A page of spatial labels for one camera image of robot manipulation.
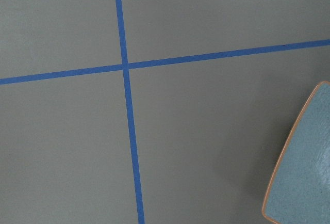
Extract grey square plate orange rim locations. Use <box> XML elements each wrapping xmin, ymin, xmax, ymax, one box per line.
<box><xmin>261</xmin><ymin>81</ymin><xmax>329</xmax><ymax>223</ymax></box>

